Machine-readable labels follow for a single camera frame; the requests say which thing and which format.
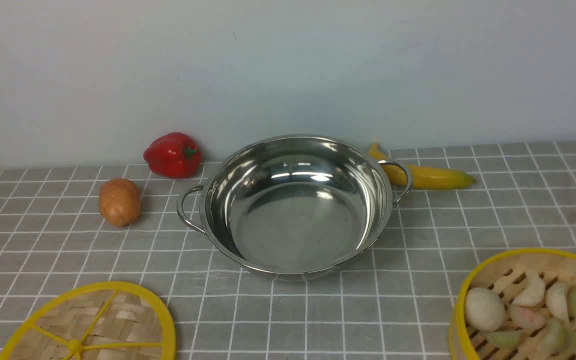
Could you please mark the yellow banana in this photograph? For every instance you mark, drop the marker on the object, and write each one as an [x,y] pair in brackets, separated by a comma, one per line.
[430,178]

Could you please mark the stainless steel pot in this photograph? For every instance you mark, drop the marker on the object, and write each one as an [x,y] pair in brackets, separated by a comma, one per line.
[296,206]

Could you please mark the brown potato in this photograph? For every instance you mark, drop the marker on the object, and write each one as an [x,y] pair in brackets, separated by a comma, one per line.
[119,202]

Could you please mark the red bell pepper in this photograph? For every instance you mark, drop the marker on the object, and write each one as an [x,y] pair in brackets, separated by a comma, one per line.
[174,155]

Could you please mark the round white bun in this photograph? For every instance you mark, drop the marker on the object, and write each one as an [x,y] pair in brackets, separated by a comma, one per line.
[484,310]

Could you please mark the bamboo steamer basket yellow rim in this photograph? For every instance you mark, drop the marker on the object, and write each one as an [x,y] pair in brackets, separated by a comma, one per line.
[542,332]

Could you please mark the grey checkered tablecloth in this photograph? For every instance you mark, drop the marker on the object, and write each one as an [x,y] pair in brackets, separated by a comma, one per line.
[394,302]

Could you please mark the bamboo steamer lid yellow rim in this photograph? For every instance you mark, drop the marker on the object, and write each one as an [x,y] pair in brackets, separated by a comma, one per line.
[109,320]

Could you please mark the white dumpling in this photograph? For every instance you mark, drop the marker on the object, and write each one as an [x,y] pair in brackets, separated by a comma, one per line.
[533,292]

